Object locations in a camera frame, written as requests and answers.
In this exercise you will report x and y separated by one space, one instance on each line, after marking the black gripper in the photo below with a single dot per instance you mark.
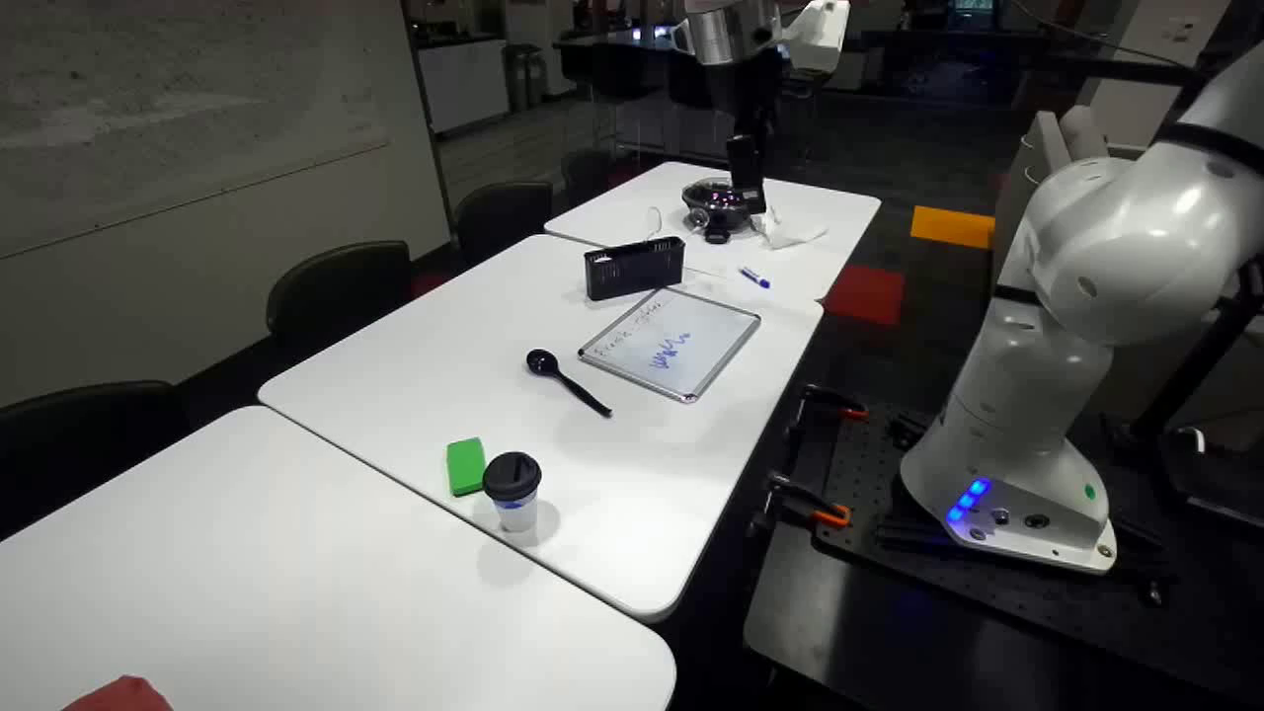
747 159

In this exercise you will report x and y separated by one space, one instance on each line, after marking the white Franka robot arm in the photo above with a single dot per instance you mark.
1131 249

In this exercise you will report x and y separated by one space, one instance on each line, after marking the black bowl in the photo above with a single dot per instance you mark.
711 201

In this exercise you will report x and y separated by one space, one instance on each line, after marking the clear plastic glass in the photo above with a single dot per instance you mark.
796 232

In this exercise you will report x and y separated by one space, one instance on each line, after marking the blue marker pen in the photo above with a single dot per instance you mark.
755 278

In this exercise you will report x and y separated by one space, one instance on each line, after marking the black rectangular box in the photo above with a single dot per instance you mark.
632 265

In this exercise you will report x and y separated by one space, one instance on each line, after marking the red floor square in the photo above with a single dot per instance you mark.
867 292

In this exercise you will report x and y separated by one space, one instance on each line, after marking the small framed whiteboard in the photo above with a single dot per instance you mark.
669 344

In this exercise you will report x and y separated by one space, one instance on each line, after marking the orange floor square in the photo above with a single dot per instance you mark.
954 227

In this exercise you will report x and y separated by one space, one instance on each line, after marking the orange black clamp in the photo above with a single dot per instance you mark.
826 410
806 508

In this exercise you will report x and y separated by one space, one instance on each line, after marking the black office chair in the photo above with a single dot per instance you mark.
338 292
502 219
81 438

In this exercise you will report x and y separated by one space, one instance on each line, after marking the white background cabinet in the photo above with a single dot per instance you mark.
460 79

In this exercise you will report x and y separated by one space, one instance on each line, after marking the cup with black lid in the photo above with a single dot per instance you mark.
511 478

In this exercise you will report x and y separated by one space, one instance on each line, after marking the green rectangular block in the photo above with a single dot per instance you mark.
465 466

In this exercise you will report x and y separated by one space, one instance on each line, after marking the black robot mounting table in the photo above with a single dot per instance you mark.
894 616

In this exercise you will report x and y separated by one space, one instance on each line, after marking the red cloth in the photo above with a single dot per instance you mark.
122 698

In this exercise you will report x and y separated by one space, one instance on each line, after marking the large wall whiteboard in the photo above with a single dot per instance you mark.
173 119

